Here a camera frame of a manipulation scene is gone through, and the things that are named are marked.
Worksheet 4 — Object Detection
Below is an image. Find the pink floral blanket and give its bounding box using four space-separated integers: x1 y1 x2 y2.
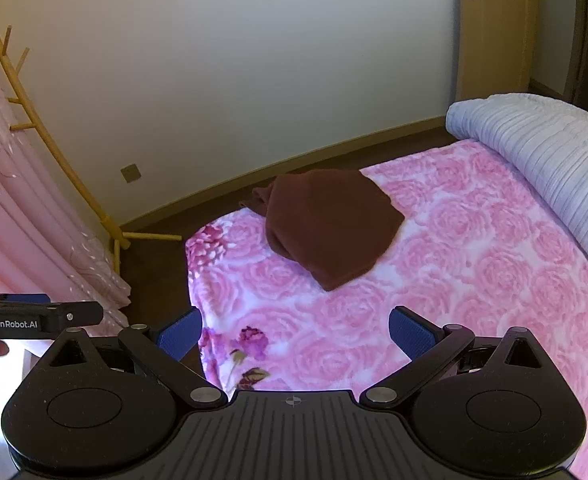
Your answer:
185 137 588 480

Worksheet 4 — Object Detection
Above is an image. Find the pale ribbed quilt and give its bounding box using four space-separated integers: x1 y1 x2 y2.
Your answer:
445 92 588 291

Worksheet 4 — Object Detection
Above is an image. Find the pink curtain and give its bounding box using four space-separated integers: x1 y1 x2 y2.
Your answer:
0 22 132 326

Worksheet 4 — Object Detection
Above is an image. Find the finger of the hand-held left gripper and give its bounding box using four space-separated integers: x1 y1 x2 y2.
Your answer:
0 293 52 305

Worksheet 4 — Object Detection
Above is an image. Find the brown knitted sweater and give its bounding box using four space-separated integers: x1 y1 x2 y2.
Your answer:
239 169 405 292

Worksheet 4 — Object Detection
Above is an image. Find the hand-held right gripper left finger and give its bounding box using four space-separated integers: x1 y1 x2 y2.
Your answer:
24 306 229 408

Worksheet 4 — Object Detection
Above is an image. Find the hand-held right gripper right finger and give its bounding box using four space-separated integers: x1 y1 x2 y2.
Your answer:
360 305 560 408

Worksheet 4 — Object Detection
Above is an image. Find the tan wooden door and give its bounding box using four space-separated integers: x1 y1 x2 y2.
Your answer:
454 0 532 103

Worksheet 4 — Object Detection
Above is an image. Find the yellow wooden coat rack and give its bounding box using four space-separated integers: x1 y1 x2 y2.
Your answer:
0 0 182 276

